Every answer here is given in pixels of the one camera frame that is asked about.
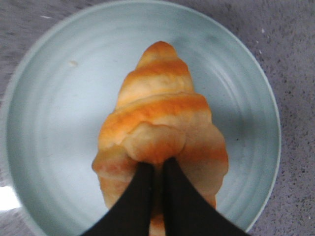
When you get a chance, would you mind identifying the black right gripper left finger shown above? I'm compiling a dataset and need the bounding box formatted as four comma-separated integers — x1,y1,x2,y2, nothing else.
82,163,154,236

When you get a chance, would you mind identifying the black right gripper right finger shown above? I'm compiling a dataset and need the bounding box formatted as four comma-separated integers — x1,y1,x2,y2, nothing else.
162,158,248,236

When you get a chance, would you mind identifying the golden croissant bread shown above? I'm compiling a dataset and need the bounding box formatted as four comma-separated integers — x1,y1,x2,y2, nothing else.
92,41,228,236

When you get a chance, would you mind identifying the light green round plate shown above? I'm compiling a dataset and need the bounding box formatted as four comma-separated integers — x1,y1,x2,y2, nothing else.
0,0,281,236

